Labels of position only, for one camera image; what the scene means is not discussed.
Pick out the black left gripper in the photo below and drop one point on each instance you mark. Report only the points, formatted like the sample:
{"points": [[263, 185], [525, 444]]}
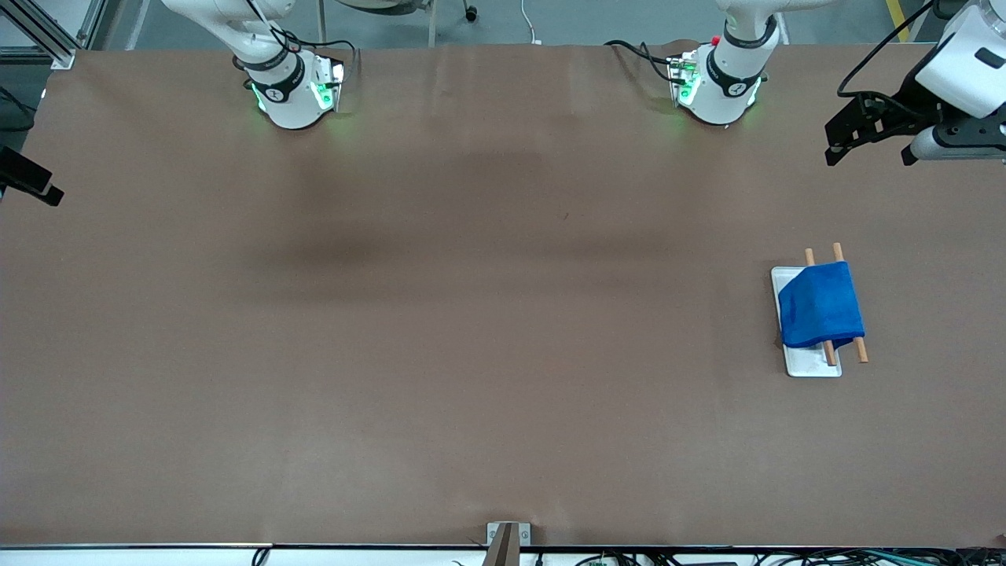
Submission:
{"points": [[908, 103]]}

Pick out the blue microfibre towel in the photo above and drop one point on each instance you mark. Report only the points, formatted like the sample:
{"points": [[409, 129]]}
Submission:
{"points": [[821, 306]]}

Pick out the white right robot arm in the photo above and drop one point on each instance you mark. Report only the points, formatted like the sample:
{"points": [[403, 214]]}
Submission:
{"points": [[287, 102]]}

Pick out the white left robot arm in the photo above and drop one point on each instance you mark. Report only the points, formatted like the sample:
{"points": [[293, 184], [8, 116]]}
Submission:
{"points": [[723, 94]]}

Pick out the white towel rack wooden bars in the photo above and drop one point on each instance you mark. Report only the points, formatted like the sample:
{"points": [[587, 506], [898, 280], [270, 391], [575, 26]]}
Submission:
{"points": [[809, 363]]}

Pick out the black chair caster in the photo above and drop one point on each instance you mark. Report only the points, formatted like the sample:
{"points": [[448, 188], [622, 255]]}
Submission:
{"points": [[470, 12]]}

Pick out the brown table cover sheet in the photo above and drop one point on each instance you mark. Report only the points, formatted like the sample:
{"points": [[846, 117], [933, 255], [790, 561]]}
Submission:
{"points": [[503, 354]]}

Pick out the aluminium frame profile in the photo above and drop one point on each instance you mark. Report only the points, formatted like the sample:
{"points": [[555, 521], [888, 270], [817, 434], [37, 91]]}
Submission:
{"points": [[47, 35]]}

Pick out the metal bracket plate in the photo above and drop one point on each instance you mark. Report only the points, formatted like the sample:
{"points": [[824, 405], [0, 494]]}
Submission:
{"points": [[523, 534]]}

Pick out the brown mount post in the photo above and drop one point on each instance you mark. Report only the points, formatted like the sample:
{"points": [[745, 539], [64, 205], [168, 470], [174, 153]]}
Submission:
{"points": [[503, 550]]}

